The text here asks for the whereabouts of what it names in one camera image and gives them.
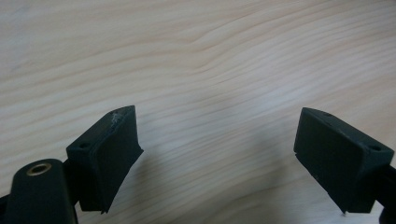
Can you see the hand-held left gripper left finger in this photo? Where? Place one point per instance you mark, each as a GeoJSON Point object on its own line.
{"type": "Point", "coordinates": [109, 161]}

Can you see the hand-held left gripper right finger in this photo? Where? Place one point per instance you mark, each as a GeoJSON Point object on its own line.
{"type": "Point", "coordinates": [336, 158]}

